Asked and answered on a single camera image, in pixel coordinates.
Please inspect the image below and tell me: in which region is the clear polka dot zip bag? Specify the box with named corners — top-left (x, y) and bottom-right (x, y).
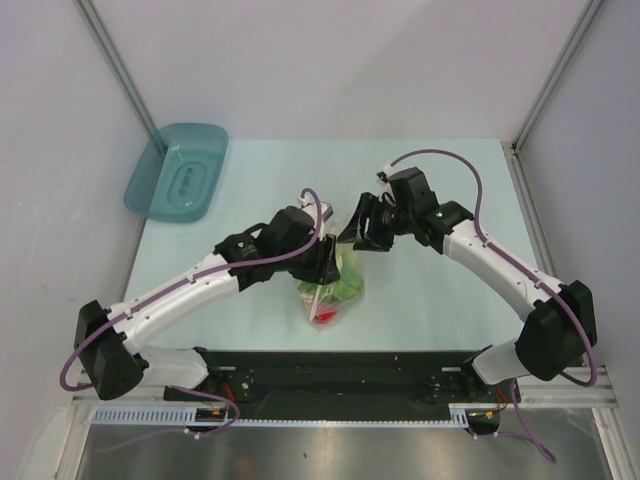
top-left (297, 244), bottom-right (365, 328)

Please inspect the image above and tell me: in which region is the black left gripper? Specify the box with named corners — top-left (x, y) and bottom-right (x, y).
top-left (276, 230), bottom-right (339, 285)

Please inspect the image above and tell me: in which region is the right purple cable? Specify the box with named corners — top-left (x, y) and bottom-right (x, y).
top-left (382, 149), bottom-right (599, 464)

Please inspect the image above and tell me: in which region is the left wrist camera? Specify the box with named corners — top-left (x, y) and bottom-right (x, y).
top-left (298, 196), bottom-right (334, 236)

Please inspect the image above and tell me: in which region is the left aluminium corner post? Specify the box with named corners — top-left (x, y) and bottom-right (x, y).
top-left (73, 0), bottom-right (157, 138)

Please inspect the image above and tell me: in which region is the aluminium corner post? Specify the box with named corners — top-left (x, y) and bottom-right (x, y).
top-left (511, 0), bottom-right (607, 155)
top-left (73, 0), bottom-right (157, 138)

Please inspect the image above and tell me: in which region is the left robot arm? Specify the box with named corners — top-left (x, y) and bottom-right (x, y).
top-left (74, 202), bottom-right (340, 400)

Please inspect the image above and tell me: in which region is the white cable duct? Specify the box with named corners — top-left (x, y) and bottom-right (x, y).
top-left (91, 406), bottom-right (469, 429)

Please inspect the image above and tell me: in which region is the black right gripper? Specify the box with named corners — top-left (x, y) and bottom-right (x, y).
top-left (337, 192), bottom-right (415, 253)

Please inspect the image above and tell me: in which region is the front aluminium rail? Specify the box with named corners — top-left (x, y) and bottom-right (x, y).
top-left (72, 364), bottom-right (619, 407)

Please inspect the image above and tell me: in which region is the red fake tomato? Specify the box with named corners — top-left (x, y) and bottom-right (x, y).
top-left (312, 310), bottom-right (338, 325)

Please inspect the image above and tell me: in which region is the teal plastic bin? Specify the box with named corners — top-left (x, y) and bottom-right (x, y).
top-left (124, 123), bottom-right (229, 223)

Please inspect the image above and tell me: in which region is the right aluminium corner post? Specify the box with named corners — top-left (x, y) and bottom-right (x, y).
top-left (511, 0), bottom-right (607, 155)

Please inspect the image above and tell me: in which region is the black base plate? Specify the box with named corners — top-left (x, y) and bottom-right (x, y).
top-left (99, 349), bottom-right (585, 436)

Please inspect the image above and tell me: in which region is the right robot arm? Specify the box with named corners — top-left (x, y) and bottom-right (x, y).
top-left (338, 167), bottom-right (597, 401)

